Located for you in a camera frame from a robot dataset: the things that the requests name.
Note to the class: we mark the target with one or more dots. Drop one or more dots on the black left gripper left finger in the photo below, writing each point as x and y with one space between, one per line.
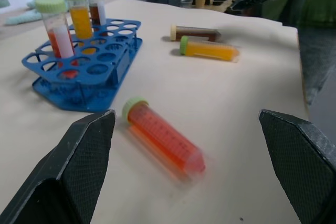
78 161

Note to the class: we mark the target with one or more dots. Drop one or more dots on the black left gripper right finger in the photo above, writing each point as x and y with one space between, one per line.
302 161

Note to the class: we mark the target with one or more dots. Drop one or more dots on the brown liquid tube cream cap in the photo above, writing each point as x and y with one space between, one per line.
95 11
195 33

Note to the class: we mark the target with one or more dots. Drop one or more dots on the yellow liquid tube green cap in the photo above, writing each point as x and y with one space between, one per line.
81 22
210 51

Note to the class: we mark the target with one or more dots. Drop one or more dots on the red liquid tube green cap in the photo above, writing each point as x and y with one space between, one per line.
162 134

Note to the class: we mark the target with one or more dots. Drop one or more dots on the blue test tube rack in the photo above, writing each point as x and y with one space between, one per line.
105 58

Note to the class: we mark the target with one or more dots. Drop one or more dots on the red liquid tube white label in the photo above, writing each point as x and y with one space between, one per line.
62 41

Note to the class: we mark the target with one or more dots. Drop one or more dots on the green cloth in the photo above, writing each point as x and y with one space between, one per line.
309 6

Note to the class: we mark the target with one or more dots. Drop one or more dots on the teal plush toy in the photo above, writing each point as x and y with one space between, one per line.
23 18

